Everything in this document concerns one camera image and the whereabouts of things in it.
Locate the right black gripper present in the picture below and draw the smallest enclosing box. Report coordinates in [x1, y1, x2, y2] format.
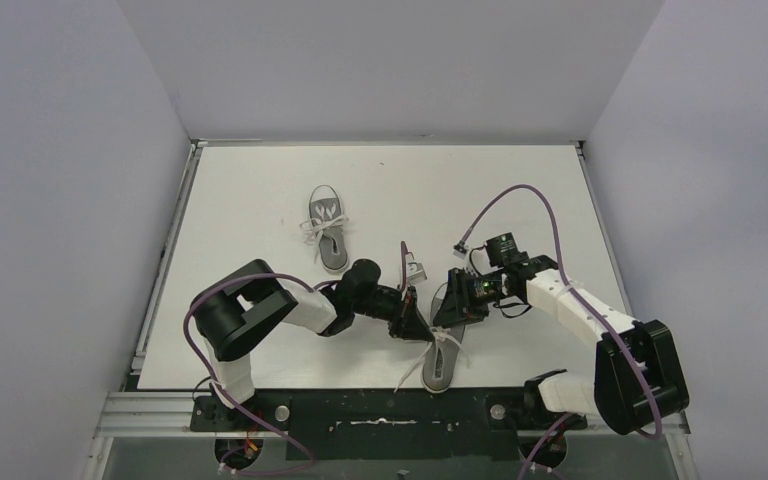
[435, 267, 512, 329]

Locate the grey canvas sneaker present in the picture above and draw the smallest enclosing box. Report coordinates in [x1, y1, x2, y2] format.
[299, 184, 349, 274]
[393, 283, 470, 394]

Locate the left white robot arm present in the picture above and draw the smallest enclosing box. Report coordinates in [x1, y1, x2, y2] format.
[183, 259, 435, 427]

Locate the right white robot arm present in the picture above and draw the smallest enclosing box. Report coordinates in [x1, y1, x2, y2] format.
[432, 233, 690, 435]

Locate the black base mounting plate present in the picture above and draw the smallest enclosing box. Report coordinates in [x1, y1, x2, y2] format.
[188, 387, 589, 463]

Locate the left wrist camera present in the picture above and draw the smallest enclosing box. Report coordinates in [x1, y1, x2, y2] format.
[405, 261, 427, 285]

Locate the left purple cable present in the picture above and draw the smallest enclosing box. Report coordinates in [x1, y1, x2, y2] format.
[182, 241, 412, 478]

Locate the purple cable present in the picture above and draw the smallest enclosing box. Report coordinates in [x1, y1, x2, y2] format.
[453, 184, 664, 480]
[182, 241, 412, 478]

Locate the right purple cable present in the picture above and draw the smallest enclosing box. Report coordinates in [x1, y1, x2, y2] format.
[453, 184, 664, 480]

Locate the aluminium frame rail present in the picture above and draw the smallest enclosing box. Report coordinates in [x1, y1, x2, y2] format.
[94, 392, 691, 438]

